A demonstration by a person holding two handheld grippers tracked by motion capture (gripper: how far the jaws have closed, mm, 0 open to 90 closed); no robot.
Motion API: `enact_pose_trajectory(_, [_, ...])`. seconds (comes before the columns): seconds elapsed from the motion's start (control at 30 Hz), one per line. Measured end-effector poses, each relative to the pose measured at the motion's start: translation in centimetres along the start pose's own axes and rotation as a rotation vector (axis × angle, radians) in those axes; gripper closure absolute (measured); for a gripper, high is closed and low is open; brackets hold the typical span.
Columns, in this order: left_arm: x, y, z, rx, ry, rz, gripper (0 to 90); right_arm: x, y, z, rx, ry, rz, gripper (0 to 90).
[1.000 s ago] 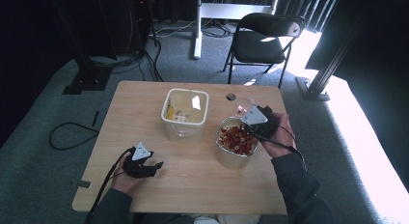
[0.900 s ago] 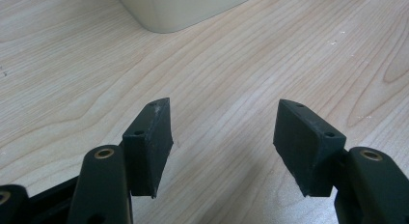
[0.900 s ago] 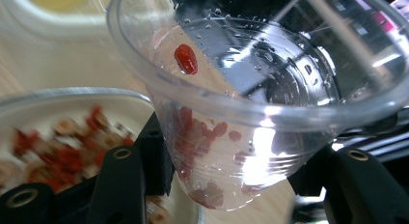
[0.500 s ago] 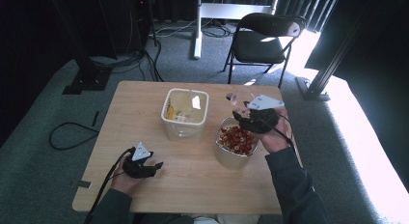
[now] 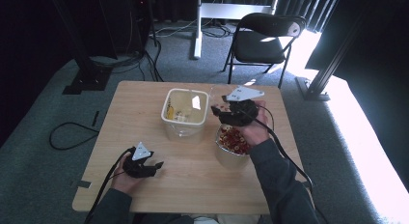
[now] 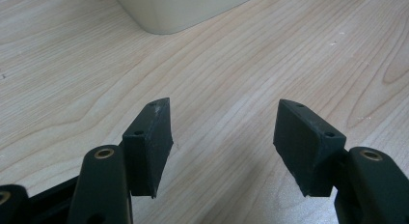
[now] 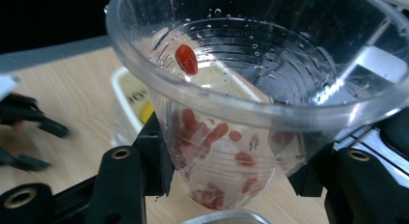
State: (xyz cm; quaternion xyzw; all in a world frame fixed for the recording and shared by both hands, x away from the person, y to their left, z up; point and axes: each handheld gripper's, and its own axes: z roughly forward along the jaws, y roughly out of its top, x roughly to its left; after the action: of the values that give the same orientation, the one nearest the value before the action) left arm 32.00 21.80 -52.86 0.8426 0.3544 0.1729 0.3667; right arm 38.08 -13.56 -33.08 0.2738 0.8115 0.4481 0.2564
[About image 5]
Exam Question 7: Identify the yellow packet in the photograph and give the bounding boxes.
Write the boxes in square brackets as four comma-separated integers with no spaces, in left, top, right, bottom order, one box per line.
[165,102,176,121]

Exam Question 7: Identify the hand-held gripper cable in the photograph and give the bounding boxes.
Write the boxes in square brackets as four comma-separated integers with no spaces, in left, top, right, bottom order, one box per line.
[244,103,330,224]
[84,146,135,224]

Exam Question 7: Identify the glass bowl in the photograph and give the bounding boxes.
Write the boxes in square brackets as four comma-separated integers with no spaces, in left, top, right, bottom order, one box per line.
[214,122,259,170]

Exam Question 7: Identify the person's right hand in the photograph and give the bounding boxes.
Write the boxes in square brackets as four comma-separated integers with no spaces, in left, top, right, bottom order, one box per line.
[238,108,275,149]

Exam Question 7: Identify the white square bin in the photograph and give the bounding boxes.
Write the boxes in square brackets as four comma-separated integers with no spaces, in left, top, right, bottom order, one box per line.
[160,88,210,145]

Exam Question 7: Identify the black metal profile stand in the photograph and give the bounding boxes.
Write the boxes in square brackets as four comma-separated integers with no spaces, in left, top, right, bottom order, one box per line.
[295,0,368,102]

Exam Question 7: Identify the black looped floor cable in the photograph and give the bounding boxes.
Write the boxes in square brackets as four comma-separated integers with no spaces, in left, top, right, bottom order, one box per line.
[48,121,100,151]

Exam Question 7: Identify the grey tape piece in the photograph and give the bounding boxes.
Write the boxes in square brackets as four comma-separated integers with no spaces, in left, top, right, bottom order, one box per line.
[70,180,93,189]

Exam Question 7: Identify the white desk frame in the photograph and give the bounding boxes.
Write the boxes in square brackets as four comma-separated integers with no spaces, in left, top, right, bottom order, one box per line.
[192,0,281,60]

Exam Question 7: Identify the person's left hand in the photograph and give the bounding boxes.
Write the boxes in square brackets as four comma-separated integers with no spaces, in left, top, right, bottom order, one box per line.
[110,154,143,197]

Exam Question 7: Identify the dark curtain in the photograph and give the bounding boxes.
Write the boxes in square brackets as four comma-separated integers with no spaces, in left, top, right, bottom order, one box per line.
[221,0,345,34]

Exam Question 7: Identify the left hand-held gripper cable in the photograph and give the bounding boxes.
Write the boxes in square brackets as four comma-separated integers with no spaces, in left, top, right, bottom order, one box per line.
[84,146,135,224]

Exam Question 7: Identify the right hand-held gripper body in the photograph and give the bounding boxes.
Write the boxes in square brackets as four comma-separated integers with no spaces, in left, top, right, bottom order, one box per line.
[218,85,266,127]

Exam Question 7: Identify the black cable bundle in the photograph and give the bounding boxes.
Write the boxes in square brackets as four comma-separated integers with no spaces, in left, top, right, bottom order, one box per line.
[90,37,165,83]

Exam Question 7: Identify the sliced red chili pile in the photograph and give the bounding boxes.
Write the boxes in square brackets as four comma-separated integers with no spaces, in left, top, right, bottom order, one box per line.
[218,125,253,155]

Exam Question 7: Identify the right hand-held gripper cable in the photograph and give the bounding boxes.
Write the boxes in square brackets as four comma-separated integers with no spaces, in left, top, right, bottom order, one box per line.
[244,103,330,224]

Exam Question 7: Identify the black floor stand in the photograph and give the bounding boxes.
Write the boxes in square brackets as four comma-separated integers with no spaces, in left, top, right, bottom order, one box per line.
[47,0,114,96]

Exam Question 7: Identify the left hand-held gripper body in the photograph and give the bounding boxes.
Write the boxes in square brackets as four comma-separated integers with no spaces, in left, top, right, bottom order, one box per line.
[122,141,156,180]

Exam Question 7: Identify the black folding chair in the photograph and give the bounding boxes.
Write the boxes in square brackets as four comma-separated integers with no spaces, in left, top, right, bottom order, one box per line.
[222,12,307,89]

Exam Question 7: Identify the white floor cables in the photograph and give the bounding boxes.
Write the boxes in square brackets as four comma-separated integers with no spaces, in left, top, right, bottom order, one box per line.
[149,18,233,39]

